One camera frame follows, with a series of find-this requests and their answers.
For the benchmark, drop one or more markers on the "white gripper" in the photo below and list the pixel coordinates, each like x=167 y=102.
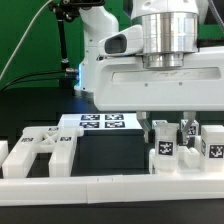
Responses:
x=128 y=79

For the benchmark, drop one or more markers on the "white chair seat part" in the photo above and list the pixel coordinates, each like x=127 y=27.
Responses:
x=188 y=161

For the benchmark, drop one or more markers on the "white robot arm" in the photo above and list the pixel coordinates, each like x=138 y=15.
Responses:
x=172 y=24

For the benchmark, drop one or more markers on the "white chair back part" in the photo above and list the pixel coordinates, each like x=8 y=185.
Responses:
x=60 y=142

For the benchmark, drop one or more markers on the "white tagged cube left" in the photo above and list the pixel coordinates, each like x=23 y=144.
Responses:
x=156 y=122

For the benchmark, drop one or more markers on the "white tagged cube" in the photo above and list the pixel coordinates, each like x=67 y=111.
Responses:
x=194 y=128
x=156 y=122

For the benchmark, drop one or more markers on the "white tagged cube right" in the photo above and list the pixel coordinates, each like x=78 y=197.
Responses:
x=194 y=128

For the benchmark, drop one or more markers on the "white base tag plate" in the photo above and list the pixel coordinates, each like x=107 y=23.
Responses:
x=108 y=121

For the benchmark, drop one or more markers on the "black camera stand pole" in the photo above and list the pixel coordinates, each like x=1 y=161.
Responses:
x=68 y=11

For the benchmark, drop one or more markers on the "white U-shaped fence frame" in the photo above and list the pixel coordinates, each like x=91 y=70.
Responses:
x=108 y=189

